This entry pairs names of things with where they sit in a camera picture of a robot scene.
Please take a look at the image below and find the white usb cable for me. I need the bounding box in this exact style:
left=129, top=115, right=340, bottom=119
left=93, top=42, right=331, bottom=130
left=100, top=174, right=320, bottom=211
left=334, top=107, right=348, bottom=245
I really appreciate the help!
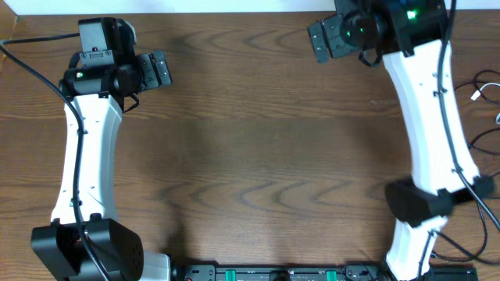
left=470, top=81, right=500, bottom=126

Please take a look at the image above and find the thin black usb cable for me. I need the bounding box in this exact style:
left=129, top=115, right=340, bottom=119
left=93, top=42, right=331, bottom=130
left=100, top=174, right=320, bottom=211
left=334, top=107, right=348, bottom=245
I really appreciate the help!
left=429, top=69, right=500, bottom=266

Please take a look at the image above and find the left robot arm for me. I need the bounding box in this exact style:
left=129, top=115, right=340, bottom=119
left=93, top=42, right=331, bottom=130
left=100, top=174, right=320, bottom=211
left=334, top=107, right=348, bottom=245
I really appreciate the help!
left=31, top=17, right=173, bottom=281

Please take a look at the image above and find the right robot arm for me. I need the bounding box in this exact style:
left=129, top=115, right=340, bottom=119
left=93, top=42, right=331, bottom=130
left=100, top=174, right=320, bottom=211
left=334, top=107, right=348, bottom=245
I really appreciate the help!
left=308, top=0, right=495, bottom=280

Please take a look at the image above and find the cardboard panel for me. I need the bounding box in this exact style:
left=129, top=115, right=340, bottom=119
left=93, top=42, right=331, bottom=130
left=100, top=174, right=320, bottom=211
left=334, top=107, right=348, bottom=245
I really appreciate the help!
left=0, top=3, right=19, bottom=75

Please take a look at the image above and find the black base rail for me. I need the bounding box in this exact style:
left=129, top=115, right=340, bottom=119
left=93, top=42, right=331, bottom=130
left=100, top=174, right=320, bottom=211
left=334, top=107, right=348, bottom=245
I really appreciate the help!
left=171, top=264, right=478, bottom=281

